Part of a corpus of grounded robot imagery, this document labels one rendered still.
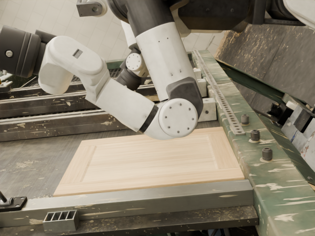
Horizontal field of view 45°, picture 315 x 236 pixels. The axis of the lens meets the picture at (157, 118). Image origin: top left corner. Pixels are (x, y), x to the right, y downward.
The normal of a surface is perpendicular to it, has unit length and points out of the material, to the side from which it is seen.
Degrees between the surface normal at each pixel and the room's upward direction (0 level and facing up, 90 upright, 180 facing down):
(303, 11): 90
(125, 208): 90
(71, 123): 90
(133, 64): 58
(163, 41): 90
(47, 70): 105
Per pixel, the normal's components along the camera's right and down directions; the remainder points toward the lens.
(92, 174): -0.11, -0.94
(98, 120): -0.01, 0.32
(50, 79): 0.00, 0.82
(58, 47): 0.43, -0.51
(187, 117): 0.14, 0.01
